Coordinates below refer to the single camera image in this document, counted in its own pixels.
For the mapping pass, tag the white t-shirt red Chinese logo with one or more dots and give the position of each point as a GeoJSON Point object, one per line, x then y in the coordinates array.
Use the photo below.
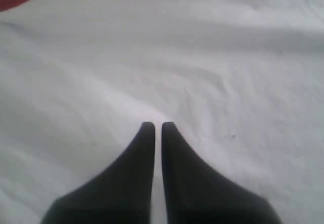
{"type": "Point", "coordinates": [241, 79]}

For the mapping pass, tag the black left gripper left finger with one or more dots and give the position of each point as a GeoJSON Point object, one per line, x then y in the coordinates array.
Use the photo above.
{"type": "Point", "coordinates": [119, 194]}

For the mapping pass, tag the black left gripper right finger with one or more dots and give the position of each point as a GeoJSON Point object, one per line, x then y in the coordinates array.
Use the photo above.
{"type": "Point", "coordinates": [196, 193]}

